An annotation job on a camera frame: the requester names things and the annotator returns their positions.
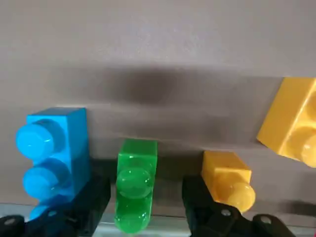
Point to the blue three-stud block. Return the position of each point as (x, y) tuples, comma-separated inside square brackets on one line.
[(54, 153)]

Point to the green two-stud block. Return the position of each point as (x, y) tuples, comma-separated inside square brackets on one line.
[(135, 177)]

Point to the yellow two-stud block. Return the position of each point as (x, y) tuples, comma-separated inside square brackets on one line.
[(288, 118), (227, 177)]

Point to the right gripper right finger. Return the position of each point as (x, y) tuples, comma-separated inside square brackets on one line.
[(209, 222)]

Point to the white studded baseplate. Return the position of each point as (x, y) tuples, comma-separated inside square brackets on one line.
[(170, 227)]

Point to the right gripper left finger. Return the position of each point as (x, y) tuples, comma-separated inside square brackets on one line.
[(81, 212)]

